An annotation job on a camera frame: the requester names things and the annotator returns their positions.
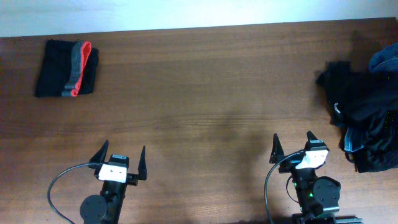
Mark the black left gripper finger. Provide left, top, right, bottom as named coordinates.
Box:
left=137, top=146, right=147, bottom=180
left=89, top=140, right=109, bottom=169

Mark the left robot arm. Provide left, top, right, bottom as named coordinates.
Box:
left=80, top=141, right=147, bottom=224

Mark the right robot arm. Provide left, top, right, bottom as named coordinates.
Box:
left=264, top=131, right=341, bottom=224

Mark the light blue garment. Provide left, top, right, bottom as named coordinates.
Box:
left=343, top=127, right=364, bottom=153

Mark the black clothes pile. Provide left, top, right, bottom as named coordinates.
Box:
left=316, top=61, right=397, bottom=173

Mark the folded black garment red band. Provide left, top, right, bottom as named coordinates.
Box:
left=34, top=40, right=99, bottom=98

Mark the blue denim garment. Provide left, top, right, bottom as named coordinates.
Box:
left=368, top=43, right=397, bottom=73

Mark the black left camera cable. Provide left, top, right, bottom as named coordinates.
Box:
left=47, top=162, right=100, bottom=224

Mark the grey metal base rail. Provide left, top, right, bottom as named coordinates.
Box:
left=335, top=217, right=363, bottom=224

